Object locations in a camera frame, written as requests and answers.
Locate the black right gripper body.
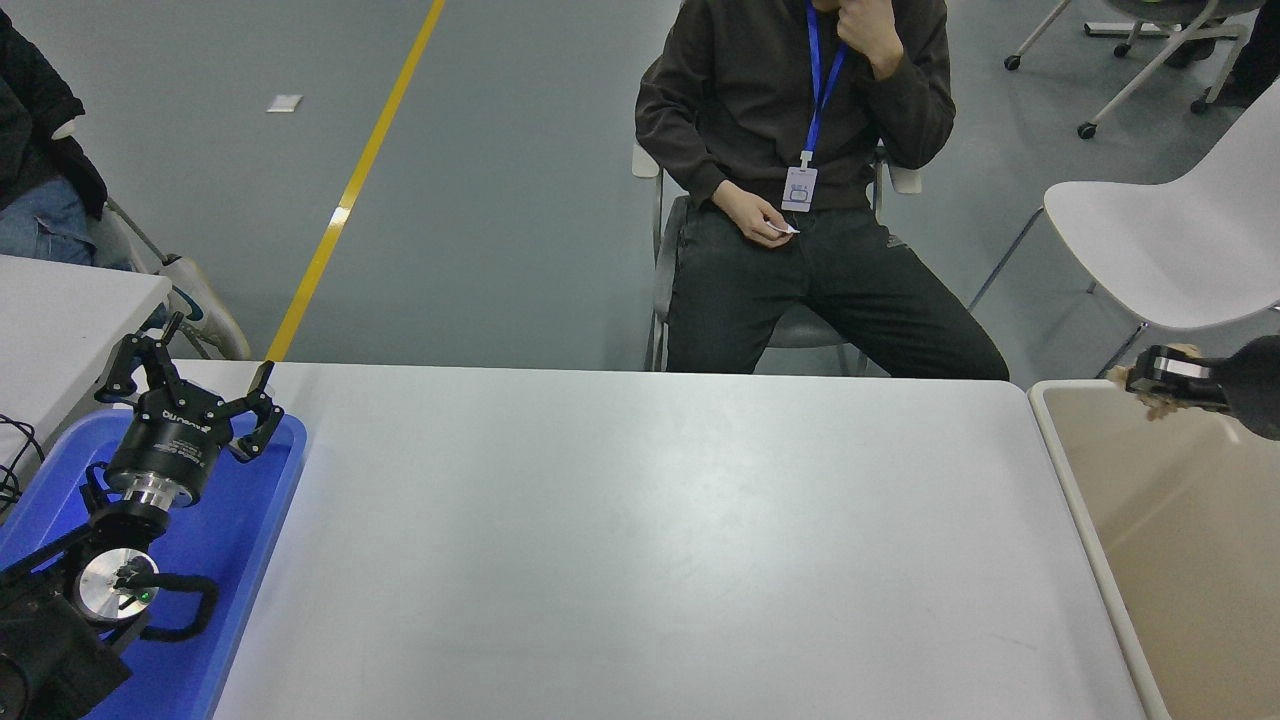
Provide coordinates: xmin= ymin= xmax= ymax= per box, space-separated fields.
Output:
xmin=1215 ymin=335 xmax=1280 ymax=441

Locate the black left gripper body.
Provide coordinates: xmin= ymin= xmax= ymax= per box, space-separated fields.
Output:
xmin=105 ymin=385 xmax=233 ymax=493

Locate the tan paper ball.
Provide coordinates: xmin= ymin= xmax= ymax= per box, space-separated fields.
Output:
xmin=1108 ymin=343 xmax=1201 ymax=421

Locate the person's right hand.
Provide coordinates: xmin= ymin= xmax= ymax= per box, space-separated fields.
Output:
xmin=710 ymin=182 xmax=801 ymax=246

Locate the person's left hand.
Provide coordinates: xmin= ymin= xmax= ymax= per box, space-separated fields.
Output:
xmin=835 ymin=0 xmax=906 ymax=81

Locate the white side table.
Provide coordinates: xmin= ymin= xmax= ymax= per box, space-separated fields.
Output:
xmin=0 ymin=253 xmax=173 ymax=471

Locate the large pale bin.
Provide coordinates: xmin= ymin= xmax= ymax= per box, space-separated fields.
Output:
xmin=1030 ymin=378 xmax=1280 ymax=720

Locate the blue plastic tray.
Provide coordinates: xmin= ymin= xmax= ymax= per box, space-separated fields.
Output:
xmin=0 ymin=408 xmax=309 ymax=720

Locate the white shell chair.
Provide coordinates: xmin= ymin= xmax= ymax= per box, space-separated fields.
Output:
xmin=970 ymin=80 xmax=1280 ymax=381

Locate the person in blue jeans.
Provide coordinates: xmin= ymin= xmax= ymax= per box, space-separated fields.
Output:
xmin=0 ymin=10 xmax=251 ymax=361

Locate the person in dark trousers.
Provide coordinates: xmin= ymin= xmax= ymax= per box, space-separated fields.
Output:
xmin=1190 ymin=0 xmax=1280 ymax=113

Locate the yellow floor tape line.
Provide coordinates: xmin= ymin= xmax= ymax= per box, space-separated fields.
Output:
xmin=265 ymin=0 xmax=448 ymax=363

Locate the white base bar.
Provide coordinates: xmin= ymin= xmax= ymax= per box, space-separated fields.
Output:
xmin=1085 ymin=20 xmax=1251 ymax=39

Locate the white rolling chair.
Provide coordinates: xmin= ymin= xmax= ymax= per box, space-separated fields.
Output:
xmin=1005 ymin=0 xmax=1256 ymax=141

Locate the grey chair with white armrests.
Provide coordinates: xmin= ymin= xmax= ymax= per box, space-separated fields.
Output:
xmin=632 ymin=140 xmax=926 ymax=376

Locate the thin black cable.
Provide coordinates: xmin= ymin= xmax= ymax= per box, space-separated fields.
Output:
xmin=0 ymin=413 xmax=47 ymax=516

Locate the grey metal chair frame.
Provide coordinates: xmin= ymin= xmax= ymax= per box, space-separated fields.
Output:
xmin=103 ymin=198 xmax=216 ymax=361

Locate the blue lanyard with badge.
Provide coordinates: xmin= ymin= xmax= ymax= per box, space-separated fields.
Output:
xmin=781 ymin=0 xmax=849 ymax=214

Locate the seated person with lanyard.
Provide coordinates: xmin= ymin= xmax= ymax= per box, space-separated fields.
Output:
xmin=634 ymin=0 xmax=1011 ymax=381

